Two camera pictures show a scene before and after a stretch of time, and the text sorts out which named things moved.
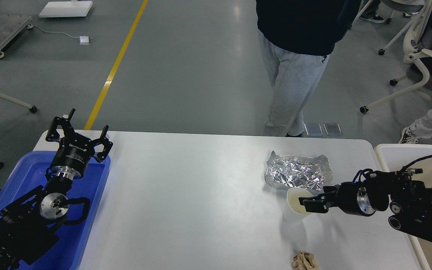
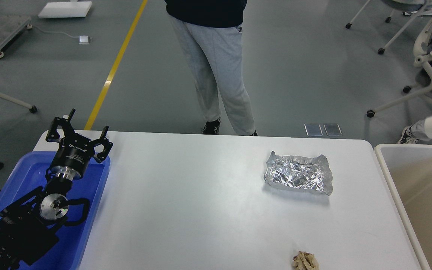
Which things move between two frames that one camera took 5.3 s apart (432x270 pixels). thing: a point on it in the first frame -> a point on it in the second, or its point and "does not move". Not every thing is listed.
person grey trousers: x=296 y=38 -> x=211 y=32
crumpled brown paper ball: x=305 y=260 does not move
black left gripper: x=74 y=152 does not move
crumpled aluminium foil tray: x=299 y=172 does not move
